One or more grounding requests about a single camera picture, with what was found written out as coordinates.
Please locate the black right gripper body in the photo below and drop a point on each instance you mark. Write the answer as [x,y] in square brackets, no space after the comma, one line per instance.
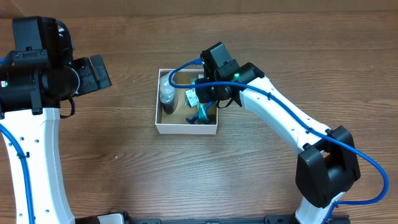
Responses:
[214,94]

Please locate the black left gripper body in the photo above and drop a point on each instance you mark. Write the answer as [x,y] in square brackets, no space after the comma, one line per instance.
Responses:
[79,79]

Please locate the green white soap box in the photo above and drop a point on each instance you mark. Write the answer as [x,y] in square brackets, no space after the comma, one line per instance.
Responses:
[191,98]

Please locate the teal toothpaste tube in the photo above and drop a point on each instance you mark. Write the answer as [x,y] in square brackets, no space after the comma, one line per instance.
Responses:
[203,114]

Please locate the blue disposable razor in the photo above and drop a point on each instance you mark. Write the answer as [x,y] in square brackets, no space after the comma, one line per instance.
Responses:
[192,120]

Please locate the clear pump bottle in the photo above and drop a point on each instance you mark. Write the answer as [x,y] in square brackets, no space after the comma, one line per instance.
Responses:
[168,95]

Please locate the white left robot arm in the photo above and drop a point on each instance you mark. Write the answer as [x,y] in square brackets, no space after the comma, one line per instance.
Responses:
[31,93]

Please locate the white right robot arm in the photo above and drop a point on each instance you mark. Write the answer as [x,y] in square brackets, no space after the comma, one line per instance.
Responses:
[327,166]

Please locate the white cardboard box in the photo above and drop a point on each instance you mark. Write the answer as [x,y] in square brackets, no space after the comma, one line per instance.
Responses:
[176,122]

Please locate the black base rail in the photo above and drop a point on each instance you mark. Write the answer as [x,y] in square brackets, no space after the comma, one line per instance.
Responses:
[268,219]

